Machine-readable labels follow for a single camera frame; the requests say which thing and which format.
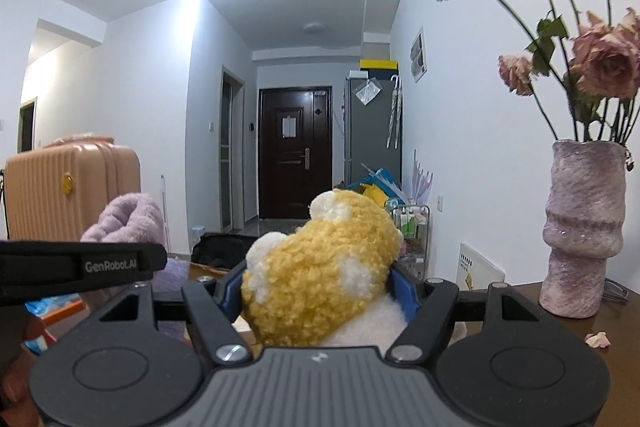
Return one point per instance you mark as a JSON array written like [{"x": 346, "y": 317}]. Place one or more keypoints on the bunch of dried pink roses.
[{"x": 605, "y": 62}]

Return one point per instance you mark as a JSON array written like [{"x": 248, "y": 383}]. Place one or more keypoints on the white wall outlet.
[{"x": 440, "y": 204}]

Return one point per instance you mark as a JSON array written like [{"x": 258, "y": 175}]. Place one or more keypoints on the clear plastic bag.
[{"x": 367, "y": 93}]

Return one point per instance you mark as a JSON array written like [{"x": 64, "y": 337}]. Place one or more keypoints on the round ceiling lamp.
[{"x": 314, "y": 27}]

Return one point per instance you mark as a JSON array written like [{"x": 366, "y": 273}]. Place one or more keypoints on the black bag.
[{"x": 220, "y": 249}]

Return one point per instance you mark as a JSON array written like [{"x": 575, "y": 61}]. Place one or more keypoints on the white paper notice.
[{"x": 289, "y": 127}]

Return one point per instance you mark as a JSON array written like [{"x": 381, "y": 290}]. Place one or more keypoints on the pink ribbed suitcase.
[{"x": 50, "y": 207}]

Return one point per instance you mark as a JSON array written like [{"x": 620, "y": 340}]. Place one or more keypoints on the blue tissue pack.
[{"x": 45, "y": 305}]

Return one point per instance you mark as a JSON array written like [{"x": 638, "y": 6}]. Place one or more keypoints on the lilac fluffy headband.
[{"x": 130, "y": 217}]

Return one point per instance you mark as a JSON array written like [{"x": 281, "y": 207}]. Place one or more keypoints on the yellow and white plush toy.
[{"x": 310, "y": 277}]

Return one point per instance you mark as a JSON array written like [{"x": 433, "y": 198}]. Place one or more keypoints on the pink textured vase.
[{"x": 585, "y": 232}]

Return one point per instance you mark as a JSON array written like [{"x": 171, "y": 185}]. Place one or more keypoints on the small white box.
[{"x": 357, "y": 74}]

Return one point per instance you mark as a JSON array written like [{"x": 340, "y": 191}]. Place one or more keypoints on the white flat panel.
[{"x": 480, "y": 272}]

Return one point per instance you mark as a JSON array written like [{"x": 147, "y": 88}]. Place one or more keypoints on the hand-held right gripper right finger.
[{"x": 404, "y": 294}]

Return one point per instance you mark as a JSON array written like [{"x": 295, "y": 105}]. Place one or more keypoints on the grey-framed side door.
[{"x": 231, "y": 157}]

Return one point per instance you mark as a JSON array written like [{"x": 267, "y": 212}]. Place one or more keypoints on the pink fluffy cloth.
[{"x": 80, "y": 140}]

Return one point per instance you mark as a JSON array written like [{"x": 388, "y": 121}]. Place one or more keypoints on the red cardboard box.
[{"x": 60, "y": 313}]

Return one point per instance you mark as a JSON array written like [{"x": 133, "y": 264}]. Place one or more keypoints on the eyeglasses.
[{"x": 616, "y": 291}]

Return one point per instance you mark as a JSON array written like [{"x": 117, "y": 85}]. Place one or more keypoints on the small water dispenser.
[{"x": 199, "y": 239}]

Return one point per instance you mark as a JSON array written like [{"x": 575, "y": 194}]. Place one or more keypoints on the person's left hand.
[{"x": 15, "y": 387}]

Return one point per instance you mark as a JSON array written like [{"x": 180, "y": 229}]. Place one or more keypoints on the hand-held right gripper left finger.
[{"x": 231, "y": 292}]

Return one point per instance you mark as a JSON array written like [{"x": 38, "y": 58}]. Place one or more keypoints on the pink fallen petal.
[{"x": 597, "y": 339}]

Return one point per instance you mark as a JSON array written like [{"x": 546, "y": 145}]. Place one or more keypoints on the folded clear umbrella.
[{"x": 395, "y": 112}]

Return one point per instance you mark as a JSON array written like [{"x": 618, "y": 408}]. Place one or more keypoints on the metal trolley rack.
[{"x": 412, "y": 222}]

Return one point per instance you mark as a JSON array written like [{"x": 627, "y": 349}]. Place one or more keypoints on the dark brown entrance door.
[{"x": 295, "y": 187}]

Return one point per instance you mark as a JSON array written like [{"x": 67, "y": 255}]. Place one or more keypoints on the yellow box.
[{"x": 380, "y": 64}]

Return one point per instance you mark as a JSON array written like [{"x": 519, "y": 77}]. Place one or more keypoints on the grey metal cabinet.
[{"x": 360, "y": 142}]

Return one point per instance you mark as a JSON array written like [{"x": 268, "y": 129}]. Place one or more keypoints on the framed wall picture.
[{"x": 419, "y": 54}]

